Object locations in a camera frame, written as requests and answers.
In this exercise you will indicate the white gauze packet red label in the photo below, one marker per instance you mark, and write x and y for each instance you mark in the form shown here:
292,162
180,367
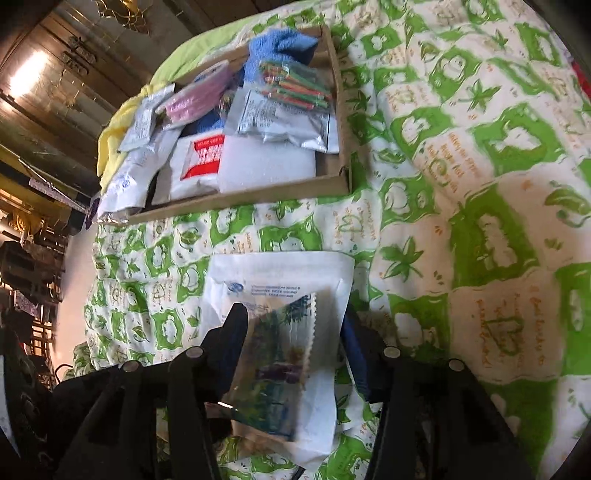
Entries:
192,168

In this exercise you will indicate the blue knitted cloth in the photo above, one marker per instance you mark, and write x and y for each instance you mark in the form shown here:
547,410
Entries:
280,45

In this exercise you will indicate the dark blue cloth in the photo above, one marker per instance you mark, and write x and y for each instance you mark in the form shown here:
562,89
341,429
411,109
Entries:
211,121

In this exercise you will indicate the grey text sachet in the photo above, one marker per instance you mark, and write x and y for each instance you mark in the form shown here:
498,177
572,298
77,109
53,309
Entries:
139,132

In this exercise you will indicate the white blue-logo gauze packet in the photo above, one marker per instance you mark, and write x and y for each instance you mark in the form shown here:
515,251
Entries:
128,190

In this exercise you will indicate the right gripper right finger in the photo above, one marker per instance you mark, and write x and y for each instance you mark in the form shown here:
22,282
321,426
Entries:
364,350

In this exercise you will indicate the yellow cloth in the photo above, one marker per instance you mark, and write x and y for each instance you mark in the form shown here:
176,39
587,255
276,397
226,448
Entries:
109,157

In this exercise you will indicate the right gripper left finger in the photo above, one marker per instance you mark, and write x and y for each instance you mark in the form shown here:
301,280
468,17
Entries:
223,347

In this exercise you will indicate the green patterned white quilt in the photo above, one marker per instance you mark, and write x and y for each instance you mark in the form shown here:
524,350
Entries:
469,219

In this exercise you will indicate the white foam sheet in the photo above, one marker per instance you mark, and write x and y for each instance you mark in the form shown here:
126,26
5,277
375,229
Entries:
249,163

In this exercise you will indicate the colourful sticks packet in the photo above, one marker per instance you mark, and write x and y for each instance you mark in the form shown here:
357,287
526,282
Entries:
295,84

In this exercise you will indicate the dark wooden cabinet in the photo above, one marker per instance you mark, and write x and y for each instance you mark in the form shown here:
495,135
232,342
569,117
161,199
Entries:
67,66

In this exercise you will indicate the silver foil packet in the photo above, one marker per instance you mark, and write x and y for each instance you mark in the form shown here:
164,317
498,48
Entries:
253,114

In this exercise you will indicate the white medical gauze packet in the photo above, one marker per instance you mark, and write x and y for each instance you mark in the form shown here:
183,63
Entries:
234,278

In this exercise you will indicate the colourful picture sachet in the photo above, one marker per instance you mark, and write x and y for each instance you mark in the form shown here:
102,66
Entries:
269,381

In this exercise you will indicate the shallow cardboard box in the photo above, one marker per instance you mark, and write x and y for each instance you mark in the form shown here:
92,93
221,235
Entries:
332,171

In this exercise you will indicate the pink mask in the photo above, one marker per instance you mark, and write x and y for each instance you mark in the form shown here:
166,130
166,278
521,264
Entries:
196,99

